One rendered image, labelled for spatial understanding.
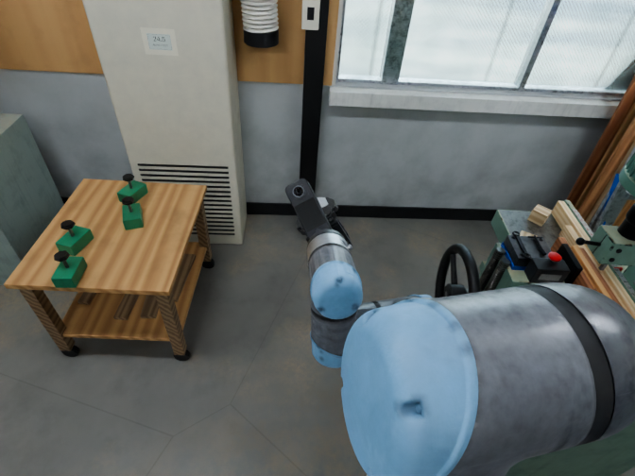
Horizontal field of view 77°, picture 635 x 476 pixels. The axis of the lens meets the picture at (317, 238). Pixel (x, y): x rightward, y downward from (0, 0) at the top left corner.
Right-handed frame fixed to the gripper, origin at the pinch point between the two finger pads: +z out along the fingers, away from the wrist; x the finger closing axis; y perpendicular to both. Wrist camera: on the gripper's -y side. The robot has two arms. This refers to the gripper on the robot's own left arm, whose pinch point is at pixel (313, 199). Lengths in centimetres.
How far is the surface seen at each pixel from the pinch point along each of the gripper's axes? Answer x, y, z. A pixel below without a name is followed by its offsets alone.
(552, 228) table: 55, 56, 23
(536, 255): 39, 42, -1
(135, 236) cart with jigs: -78, 1, 68
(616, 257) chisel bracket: 55, 50, -5
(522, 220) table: 48, 50, 26
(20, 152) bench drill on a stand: -123, -51, 118
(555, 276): 40, 45, -6
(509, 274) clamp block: 32, 42, -2
